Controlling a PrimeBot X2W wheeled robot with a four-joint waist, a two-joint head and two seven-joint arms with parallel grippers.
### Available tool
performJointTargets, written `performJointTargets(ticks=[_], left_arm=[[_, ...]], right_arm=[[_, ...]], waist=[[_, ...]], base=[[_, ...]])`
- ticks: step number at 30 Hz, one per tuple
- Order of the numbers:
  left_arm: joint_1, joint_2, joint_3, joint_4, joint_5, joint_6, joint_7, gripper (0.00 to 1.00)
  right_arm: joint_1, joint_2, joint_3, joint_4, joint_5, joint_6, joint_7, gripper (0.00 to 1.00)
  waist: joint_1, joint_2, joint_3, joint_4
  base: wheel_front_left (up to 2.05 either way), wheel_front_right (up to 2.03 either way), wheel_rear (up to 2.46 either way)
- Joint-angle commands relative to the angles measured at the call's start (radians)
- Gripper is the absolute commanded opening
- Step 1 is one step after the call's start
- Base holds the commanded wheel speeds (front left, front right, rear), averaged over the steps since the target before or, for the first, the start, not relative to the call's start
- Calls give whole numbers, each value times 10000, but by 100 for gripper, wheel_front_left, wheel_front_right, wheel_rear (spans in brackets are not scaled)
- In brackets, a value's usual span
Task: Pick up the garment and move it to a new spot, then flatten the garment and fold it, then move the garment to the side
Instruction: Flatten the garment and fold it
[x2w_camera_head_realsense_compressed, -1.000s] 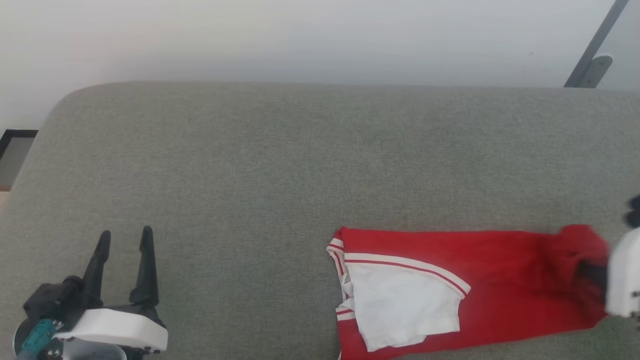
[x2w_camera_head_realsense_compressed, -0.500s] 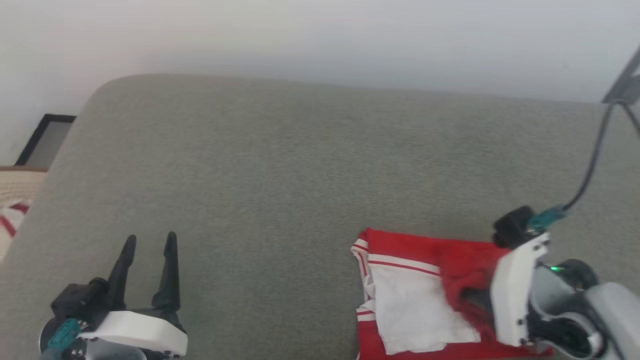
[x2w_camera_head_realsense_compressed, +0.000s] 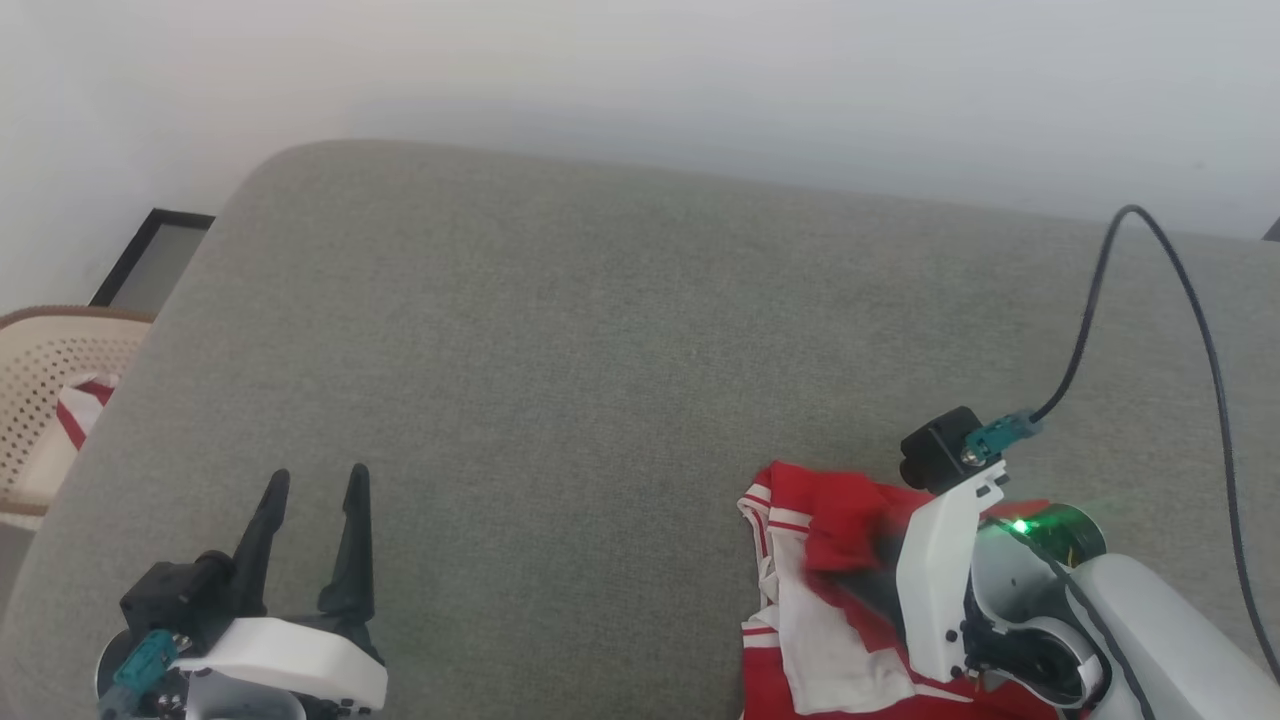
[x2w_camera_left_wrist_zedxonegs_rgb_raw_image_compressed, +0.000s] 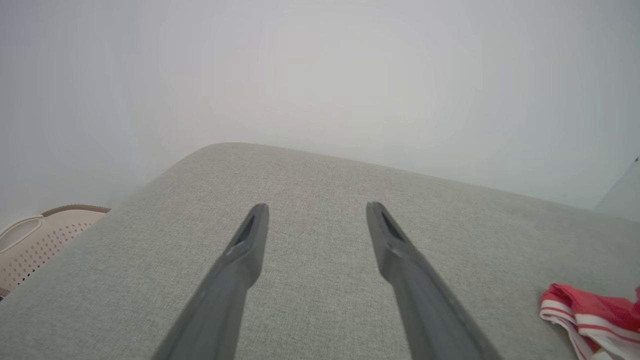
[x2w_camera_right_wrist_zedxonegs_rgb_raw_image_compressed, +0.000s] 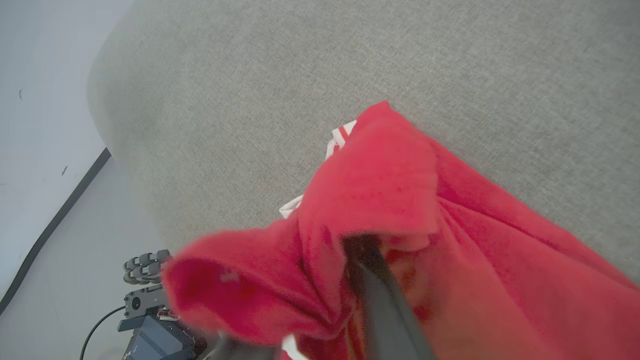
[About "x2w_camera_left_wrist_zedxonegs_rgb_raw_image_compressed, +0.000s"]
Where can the beige perforated laundry basket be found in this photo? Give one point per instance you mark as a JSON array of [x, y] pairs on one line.
[[45, 240]]

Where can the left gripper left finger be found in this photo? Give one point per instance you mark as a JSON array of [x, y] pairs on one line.
[[235, 280]]

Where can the red and white Bulls jersey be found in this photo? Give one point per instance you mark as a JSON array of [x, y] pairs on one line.
[[600, 312]]

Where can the grey fabric sofa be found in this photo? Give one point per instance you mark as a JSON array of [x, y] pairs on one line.
[[320, 190]]

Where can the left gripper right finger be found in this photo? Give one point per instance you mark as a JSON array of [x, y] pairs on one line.
[[420, 290]]

